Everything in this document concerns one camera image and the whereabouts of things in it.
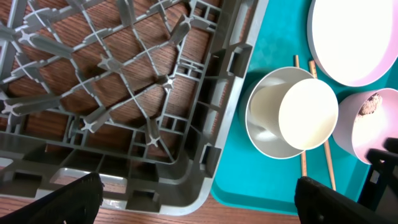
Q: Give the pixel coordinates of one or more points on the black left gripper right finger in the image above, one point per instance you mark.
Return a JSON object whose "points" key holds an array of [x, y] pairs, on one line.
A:
{"points": [[317, 203]]}

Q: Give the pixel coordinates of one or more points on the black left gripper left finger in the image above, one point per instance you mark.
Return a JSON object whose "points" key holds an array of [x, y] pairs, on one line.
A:
{"points": [[77, 202]]}

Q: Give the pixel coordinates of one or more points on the white plastic cup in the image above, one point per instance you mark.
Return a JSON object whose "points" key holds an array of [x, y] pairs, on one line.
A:
{"points": [[303, 114]]}

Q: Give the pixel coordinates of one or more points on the pink bowl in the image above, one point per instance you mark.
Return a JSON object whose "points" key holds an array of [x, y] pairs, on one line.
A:
{"points": [[358, 134]]}

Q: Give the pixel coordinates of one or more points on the rice and food scraps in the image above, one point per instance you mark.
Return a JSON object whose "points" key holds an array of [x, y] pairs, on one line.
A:
{"points": [[369, 106]]}

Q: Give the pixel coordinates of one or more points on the grey plastic dishwasher rack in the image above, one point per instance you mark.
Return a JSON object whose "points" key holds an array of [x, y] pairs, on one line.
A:
{"points": [[141, 92]]}

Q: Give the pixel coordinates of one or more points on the black rectangular tray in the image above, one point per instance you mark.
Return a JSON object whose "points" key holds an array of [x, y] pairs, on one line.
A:
{"points": [[376, 180]]}

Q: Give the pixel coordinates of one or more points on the teal plastic serving tray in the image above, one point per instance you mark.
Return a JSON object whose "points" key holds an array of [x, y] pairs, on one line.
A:
{"points": [[248, 179]]}

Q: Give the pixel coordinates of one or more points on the grey shallow bowl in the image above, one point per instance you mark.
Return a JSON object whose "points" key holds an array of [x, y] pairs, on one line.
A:
{"points": [[261, 138]]}

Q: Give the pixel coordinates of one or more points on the right wooden chopstick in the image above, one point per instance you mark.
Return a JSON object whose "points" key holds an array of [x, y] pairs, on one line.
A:
{"points": [[313, 71]]}

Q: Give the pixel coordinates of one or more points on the wooden chopstick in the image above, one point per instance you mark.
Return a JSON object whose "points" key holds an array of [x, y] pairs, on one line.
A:
{"points": [[303, 155], [313, 71]]}

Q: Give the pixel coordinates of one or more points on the left wooden chopstick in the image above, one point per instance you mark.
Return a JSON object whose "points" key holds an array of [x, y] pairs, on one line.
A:
{"points": [[303, 155]]}

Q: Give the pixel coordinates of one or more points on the large white round plate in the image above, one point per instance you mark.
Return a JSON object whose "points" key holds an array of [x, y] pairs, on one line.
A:
{"points": [[354, 42]]}

